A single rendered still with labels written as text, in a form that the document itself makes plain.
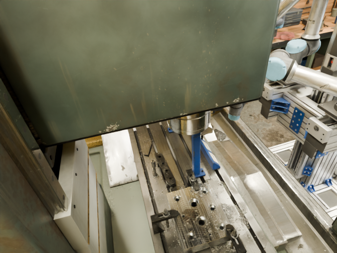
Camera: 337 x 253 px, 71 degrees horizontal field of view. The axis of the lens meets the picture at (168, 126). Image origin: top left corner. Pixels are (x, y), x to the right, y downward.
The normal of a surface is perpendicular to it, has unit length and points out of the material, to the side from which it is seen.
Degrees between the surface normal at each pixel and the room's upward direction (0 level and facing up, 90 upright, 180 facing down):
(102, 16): 90
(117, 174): 24
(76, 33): 90
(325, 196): 0
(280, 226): 8
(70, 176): 0
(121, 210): 0
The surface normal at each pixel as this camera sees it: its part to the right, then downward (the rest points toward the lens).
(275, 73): -0.59, 0.51
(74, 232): 0.26, 0.58
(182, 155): -0.07, -0.79
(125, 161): 0.04, -0.48
